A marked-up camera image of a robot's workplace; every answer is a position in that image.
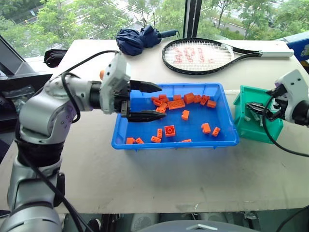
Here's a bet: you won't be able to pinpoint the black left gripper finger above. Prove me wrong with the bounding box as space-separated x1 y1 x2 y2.
130 80 163 94
126 110 167 123

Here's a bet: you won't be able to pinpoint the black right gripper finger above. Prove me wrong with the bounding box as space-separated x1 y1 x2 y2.
245 102 266 111
248 108 265 120

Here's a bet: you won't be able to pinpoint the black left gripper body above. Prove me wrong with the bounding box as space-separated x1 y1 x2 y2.
113 80 132 119

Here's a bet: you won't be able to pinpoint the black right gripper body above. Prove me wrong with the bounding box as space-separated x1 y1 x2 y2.
264 87 288 121

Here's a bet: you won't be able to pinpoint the square orange building block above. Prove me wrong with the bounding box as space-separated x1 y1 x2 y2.
155 102 169 114

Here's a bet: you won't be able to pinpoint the long orange block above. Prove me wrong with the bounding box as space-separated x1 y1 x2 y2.
167 99 186 110

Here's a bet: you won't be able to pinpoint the green plastic bin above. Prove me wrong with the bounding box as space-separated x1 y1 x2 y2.
233 85 283 145

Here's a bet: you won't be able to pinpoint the tall orange building block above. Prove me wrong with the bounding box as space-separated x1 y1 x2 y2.
183 92 195 104

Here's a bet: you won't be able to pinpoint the navy folded umbrella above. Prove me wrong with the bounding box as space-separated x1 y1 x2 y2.
115 25 179 57

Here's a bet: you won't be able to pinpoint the blue plastic tray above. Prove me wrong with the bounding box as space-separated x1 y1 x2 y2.
111 83 240 152

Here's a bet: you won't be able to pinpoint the black and white tennis racket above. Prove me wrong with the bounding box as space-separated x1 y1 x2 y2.
162 38 295 75

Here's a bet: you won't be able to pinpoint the black bag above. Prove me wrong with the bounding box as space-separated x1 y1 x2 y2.
43 49 68 68

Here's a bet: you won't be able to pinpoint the clear plastic bag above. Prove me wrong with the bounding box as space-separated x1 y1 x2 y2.
3 86 36 107

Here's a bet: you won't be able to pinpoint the dark slanted panel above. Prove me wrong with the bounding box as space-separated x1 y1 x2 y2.
0 35 26 75

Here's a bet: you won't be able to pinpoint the dark rounded shape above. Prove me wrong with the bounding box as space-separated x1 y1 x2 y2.
137 219 261 232

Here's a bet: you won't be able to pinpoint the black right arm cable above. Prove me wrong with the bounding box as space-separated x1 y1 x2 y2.
262 95 309 232

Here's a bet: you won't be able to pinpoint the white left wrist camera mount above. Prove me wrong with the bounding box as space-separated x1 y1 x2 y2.
100 52 132 115

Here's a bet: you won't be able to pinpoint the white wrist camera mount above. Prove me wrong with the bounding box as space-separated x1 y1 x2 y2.
275 69 309 105
100 52 132 115

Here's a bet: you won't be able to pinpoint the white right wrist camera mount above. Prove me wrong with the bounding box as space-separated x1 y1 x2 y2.
275 69 309 105

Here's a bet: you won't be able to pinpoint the black window frame post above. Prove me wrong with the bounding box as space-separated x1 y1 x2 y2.
183 0 203 39

